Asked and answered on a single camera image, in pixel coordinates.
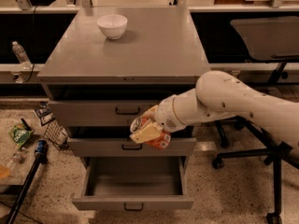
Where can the grey top drawer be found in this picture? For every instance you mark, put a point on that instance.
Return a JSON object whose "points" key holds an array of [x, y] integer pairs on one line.
{"points": [[99, 113]]}

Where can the grey open bottom drawer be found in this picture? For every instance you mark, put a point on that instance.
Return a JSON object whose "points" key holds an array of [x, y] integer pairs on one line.
{"points": [[134, 184]]}

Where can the fallen clear plastic bottle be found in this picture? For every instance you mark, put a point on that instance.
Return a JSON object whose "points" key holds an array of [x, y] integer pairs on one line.
{"points": [[17, 158]]}

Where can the black pole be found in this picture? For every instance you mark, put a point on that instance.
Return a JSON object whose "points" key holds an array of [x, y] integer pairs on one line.
{"points": [[25, 187]]}

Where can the black office chair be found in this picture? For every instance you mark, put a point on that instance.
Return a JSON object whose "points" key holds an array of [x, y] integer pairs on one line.
{"points": [[274, 39]]}

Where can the crushed orange soda can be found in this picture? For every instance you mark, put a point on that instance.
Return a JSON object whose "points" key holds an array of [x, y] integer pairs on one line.
{"points": [[162, 141]]}

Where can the orange round object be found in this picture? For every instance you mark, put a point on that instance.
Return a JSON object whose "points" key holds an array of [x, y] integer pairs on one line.
{"points": [[4, 172]]}

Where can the blue soda can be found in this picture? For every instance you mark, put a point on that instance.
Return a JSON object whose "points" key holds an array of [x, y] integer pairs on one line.
{"points": [[42, 147]]}

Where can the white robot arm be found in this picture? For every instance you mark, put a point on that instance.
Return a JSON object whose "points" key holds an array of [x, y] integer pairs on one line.
{"points": [[218, 95]]}

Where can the clear plastic water bottle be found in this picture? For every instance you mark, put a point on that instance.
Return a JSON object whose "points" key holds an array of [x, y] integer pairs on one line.
{"points": [[21, 55]]}

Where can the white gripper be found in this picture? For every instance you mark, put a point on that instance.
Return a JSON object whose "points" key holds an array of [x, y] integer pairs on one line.
{"points": [[165, 114]]}

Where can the grey middle drawer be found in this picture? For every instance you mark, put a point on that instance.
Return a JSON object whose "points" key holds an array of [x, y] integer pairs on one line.
{"points": [[122, 147]]}

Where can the checkered snack bag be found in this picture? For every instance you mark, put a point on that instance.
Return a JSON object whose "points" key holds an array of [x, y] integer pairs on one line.
{"points": [[56, 135]]}

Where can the grey metal drawer cabinet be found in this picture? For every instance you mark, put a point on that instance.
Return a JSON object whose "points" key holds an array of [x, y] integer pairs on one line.
{"points": [[158, 55]]}

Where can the dark snack packet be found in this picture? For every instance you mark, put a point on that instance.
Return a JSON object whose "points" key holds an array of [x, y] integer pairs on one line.
{"points": [[44, 113]]}

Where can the green chip bag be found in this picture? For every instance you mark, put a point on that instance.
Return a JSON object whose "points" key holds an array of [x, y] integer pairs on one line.
{"points": [[20, 134]]}

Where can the white ceramic bowl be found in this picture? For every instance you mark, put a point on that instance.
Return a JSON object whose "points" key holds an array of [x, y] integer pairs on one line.
{"points": [[112, 26]]}

